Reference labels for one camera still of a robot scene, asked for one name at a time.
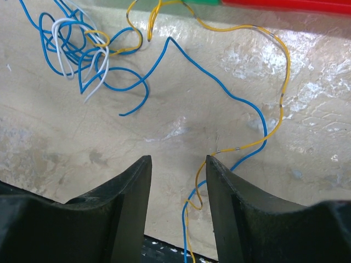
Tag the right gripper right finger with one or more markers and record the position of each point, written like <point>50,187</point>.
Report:
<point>251,225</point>

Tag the green bin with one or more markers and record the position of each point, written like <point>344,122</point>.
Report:
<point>204,2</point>

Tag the red bin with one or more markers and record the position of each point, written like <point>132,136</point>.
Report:
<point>322,6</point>

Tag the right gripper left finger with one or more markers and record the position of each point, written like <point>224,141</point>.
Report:
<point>105,224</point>

